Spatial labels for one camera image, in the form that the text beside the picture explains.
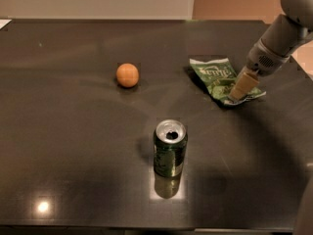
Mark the white paper at table corner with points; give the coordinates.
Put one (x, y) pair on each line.
(4, 23)

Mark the green soda can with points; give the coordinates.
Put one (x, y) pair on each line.
(170, 144)

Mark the green jalapeno chip bag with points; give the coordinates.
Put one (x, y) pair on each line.
(219, 77)

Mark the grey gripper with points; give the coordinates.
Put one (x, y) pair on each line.
(262, 62)

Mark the orange round fruit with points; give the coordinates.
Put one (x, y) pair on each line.
(127, 75)

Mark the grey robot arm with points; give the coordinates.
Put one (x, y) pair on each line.
(290, 30)

